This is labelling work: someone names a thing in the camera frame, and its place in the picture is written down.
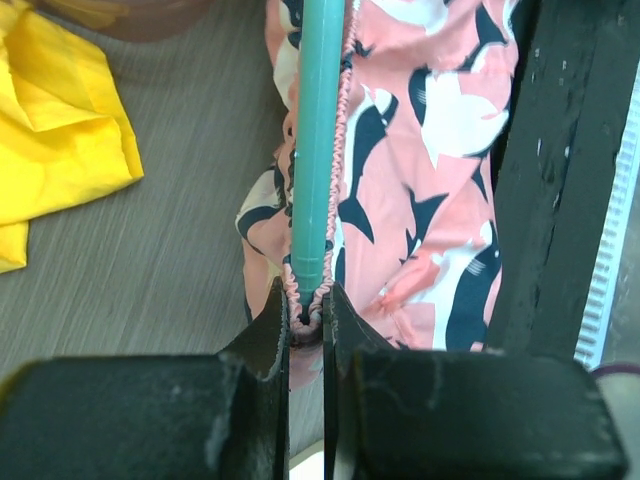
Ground perforated metal cable rail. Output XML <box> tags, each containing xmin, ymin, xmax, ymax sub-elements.
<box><xmin>574</xmin><ymin>79</ymin><xmax>639</xmax><ymax>371</ymax></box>

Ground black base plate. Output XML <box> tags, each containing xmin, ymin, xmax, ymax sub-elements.
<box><xmin>487</xmin><ymin>1</ymin><xmax>639</xmax><ymax>358</ymax></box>

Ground transparent brown plastic basin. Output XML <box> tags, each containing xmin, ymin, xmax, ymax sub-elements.
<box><xmin>31</xmin><ymin>0</ymin><xmax>212</xmax><ymax>43</ymax></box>

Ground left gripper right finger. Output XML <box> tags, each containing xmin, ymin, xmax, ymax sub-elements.
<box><xmin>322</xmin><ymin>285</ymin><xmax>628</xmax><ymax>479</ymax></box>

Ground yellow shorts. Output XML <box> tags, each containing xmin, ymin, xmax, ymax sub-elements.
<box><xmin>1</xmin><ymin>1</ymin><xmax>144</xmax><ymax>272</ymax></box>

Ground pink whale print shorts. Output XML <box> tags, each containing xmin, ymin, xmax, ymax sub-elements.
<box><xmin>234</xmin><ymin>0</ymin><xmax>521</xmax><ymax>391</ymax></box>

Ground teal plastic hanger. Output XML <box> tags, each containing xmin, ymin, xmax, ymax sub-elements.
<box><xmin>291</xmin><ymin>1</ymin><xmax>345</xmax><ymax>307</ymax></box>

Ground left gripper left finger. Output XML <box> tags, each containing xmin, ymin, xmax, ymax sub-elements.
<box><xmin>1</xmin><ymin>281</ymin><xmax>289</xmax><ymax>479</ymax></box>

